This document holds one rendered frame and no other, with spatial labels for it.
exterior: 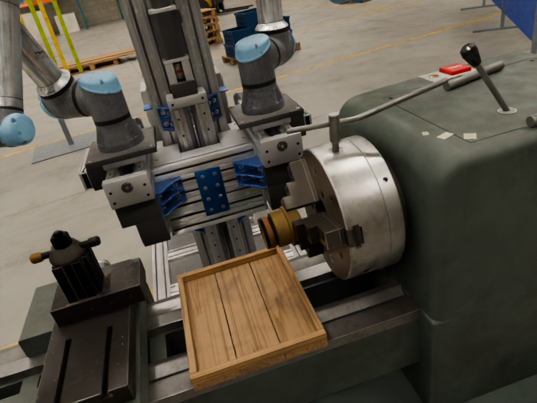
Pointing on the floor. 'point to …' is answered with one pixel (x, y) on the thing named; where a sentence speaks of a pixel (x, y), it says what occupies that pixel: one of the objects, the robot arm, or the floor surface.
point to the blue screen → (524, 19)
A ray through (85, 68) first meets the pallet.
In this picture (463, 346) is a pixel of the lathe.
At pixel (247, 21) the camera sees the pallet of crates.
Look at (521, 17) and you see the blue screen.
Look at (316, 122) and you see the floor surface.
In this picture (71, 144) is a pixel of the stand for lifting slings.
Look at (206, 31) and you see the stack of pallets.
